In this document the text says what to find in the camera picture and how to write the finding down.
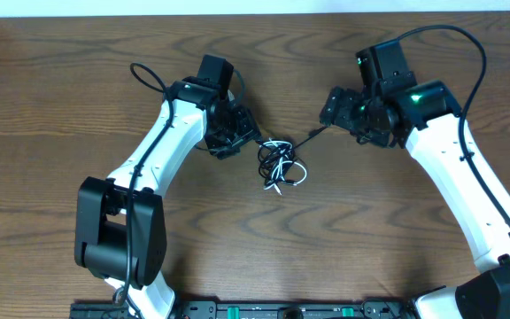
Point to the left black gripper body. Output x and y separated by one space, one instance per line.
237 134

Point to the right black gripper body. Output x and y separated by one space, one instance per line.
356 115

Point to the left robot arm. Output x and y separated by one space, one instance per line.
120 233

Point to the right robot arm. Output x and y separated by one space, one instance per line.
392 110

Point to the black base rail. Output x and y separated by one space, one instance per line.
373 308

